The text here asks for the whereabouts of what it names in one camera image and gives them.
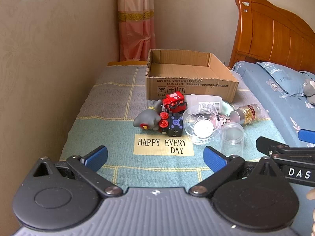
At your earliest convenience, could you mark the jar of gold beads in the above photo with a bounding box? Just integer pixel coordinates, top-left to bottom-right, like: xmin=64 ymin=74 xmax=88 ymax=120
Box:
xmin=230 ymin=103 xmax=261 ymax=125

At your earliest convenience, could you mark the clear plastic cup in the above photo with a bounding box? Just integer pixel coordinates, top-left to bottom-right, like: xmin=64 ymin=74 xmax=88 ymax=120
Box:
xmin=220 ymin=123 xmax=244 ymax=157

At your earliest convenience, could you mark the pink panda jar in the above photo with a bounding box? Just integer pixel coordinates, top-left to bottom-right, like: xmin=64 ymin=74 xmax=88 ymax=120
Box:
xmin=217 ymin=114 xmax=232 ymax=127

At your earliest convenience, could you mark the clear round plastic bowl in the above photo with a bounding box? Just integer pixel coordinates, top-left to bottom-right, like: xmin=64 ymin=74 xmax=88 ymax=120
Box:
xmin=183 ymin=104 xmax=221 ymax=146

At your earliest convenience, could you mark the black toy train car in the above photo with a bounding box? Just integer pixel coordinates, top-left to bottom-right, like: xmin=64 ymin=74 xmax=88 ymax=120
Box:
xmin=158 ymin=111 xmax=184 ymax=137

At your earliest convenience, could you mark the grey elephant toy figure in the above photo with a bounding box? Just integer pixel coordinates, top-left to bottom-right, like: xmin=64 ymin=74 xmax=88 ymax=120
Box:
xmin=133 ymin=100 xmax=162 ymax=131

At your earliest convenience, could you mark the red toy train car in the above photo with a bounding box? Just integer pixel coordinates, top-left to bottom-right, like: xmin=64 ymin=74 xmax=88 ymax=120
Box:
xmin=162 ymin=91 xmax=187 ymax=113

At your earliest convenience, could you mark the brown cardboard box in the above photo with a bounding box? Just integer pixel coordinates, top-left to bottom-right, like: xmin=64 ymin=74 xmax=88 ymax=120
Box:
xmin=145 ymin=49 xmax=239 ymax=103

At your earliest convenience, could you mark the person's right hand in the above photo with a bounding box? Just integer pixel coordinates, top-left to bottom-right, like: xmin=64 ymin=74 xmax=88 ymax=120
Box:
xmin=307 ymin=189 xmax=315 ymax=236

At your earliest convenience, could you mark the blue floral bed sheet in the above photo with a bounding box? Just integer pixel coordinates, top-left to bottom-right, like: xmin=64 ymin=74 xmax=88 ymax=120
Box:
xmin=232 ymin=61 xmax=315 ymax=236

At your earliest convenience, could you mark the grey plush toy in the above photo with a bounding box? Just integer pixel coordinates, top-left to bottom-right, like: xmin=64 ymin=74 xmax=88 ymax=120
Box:
xmin=303 ymin=79 xmax=315 ymax=105

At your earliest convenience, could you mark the blue floral pillow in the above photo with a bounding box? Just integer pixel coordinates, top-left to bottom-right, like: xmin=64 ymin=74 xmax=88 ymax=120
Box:
xmin=257 ymin=62 xmax=313 ymax=96

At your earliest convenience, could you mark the orange wooden headboard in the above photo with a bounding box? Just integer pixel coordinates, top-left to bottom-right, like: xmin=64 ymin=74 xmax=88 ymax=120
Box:
xmin=229 ymin=0 xmax=314 ymax=73

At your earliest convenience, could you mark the wooden bedside table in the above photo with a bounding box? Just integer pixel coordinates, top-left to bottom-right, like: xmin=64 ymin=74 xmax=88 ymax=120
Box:
xmin=107 ymin=61 xmax=147 ymax=67

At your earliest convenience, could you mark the pink orange curtain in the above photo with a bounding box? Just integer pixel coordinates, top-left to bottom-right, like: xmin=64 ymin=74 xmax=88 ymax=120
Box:
xmin=118 ymin=0 xmax=156 ymax=61

